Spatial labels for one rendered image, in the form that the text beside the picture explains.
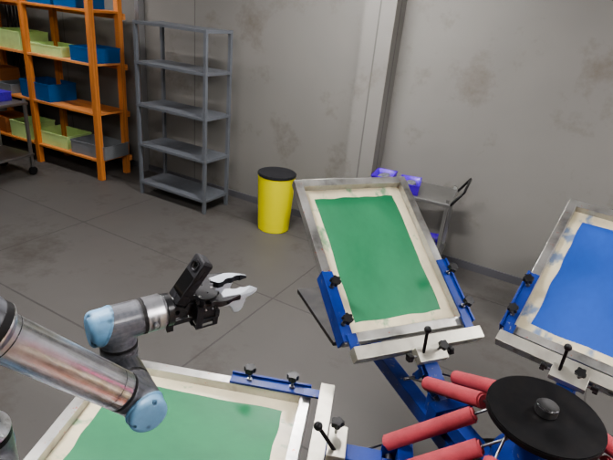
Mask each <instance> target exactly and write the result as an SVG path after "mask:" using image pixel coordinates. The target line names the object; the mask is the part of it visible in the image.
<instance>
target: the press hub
mask: <svg viewBox="0 0 613 460"><path fill-rule="evenodd" d="M485 404H486V409H487V412H488V413H489V415H490V417H491V419H492V421H493V422H494V424H495V425H496V426H497V428H498V429H499V430H500V431H501V432H502V434H499V435H498V436H497V437H496V438H483V440H484V441H485V442H486V443H490V442H492V441H496V440H499V439H502V438H503V437H504V435H505V436H506V437H508V438H509V439H510V440H507V441H505V442H504V445H503V447H502V449H501V451H500V454H499V455H498V457H497V459H498V460H597V459H599V457H600V456H602V455H603V454H604V451H605V449H606V447H607V445H608V433H607V430H606V427H605V425H604V424H603V422H602V421H601V419H600V418H599V416H598V415H597V413H596V412H595V411H594V410H593V409H592V408H591V407H590V406H589V405H588V404H587V403H586V402H584V401H583V400H582V399H580V398H579V397H578V396H576V395H575V394H573V393H572V392H570V391H569V390H567V389H565V388H563V387H561V386H559V385H557V384H554V383H552V382H548V381H546V380H542V379H539V378H535V377H530V376H520V375H516V376H507V377H503V378H501V379H499V380H497V381H495V382H493V383H492V385H491V386H490V387H489V389H488V391H487V394H486V397H485ZM499 445H500V443H498V444H493V445H489V447H490V448H491V450H490V453H489V455H491V456H493V457H494V455H495V453H496V451H497V449H498V447H499Z"/></svg>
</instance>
